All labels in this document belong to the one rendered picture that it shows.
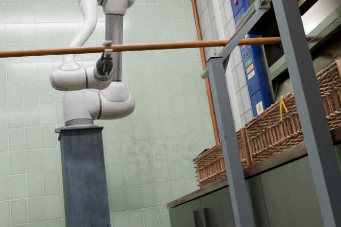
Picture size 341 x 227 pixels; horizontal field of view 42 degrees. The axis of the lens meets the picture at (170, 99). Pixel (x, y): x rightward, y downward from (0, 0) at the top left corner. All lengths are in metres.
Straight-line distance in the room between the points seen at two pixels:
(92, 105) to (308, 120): 1.61
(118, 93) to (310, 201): 1.55
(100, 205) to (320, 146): 1.50
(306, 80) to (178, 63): 2.32
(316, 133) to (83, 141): 1.55
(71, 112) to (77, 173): 0.33
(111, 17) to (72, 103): 0.51
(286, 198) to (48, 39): 2.34
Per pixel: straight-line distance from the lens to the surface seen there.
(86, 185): 2.27
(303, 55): 1.00
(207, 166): 1.91
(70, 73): 2.09
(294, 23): 1.03
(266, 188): 1.30
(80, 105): 2.38
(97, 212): 2.26
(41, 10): 3.31
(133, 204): 2.93
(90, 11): 2.36
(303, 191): 1.12
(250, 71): 2.52
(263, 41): 2.05
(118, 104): 2.44
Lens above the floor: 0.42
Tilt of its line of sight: 17 degrees up
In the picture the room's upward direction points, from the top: 8 degrees counter-clockwise
